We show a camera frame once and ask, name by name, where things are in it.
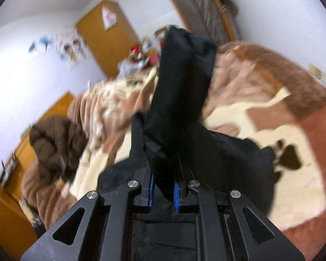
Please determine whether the black puffer hooded jacket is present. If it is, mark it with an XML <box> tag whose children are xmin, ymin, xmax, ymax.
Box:
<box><xmin>101</xmin><ymin>27</ymin><xmax>276</xmax><ymax>260</ymax></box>

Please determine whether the brown puffer jacket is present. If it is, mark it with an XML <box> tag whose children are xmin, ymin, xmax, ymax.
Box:
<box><xmin>29</xmin><ymin>115</ymin><xmax>88</xmax><ymax>184</ymax></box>

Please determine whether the red gift box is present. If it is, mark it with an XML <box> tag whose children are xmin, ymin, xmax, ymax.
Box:
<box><xmin>148</xmin><ymin>52</ymin><xmax>160</xmax><ymax>66</ymax></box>

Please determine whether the brown cream plush blanket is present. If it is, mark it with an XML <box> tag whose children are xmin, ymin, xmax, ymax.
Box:
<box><xmin>21</xmin><ymin>41</ymin><xmax>326</xmax><ymax>259</ymax></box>

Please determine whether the red santa hat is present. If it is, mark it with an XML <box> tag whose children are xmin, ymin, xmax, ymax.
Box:
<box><xmin>129</xmin><ymin>45</ymin><xmax>141</xmax><ymax>55</ymax></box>

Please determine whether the wooden headboard shelf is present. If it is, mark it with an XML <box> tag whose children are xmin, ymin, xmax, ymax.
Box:
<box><xmin>0</xmin><ymin>91</ymin><xmax>77</xmax><ymax>260</ymax></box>

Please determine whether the white plastic bag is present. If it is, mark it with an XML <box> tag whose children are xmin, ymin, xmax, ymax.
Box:
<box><xmin>102</xmin><ymin>5</ymin><xmax>117</xmax><ymax>31</ymax></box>

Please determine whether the cartoon couple wall sticker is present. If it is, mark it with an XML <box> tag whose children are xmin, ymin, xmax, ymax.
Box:
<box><xmin>28</xmin><ymin>29</ymin><xmax>90</xmax><ymax>67</ymax></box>

